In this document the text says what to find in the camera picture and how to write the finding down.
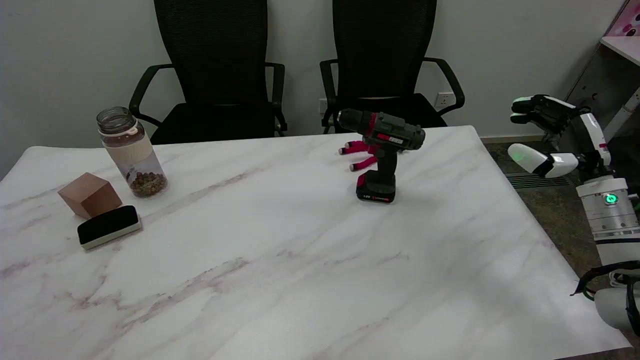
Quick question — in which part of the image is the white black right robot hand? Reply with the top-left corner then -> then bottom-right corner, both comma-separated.
507,94 -> 617,184

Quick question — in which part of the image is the dark green power screwdriver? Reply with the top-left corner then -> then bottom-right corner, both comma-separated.
337,108 -> 426,204

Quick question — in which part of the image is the grey panel with cartoon print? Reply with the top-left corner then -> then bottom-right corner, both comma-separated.
565,44 -> 640,143

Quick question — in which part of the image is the dark floor vent grille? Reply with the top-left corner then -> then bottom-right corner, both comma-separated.
505,172 -> 572,190

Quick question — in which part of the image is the pink printed poster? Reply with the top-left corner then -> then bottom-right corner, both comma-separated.
605,0 -> 640,38

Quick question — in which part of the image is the black mesh office chair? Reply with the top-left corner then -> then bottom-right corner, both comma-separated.
319,0 -> 466,135
128,0 -> 289,146

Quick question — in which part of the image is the clear jar with brown beans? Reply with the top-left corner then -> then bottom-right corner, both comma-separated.
96,106 -> 168,199

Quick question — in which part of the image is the black white board eraser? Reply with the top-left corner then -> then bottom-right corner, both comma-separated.
77,205 -> 143,251

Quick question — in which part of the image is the brown wooden cube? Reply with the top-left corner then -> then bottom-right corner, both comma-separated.
57,172 -> 123,220

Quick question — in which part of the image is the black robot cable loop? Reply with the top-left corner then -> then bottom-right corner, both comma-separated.
570,266 -> 640,337

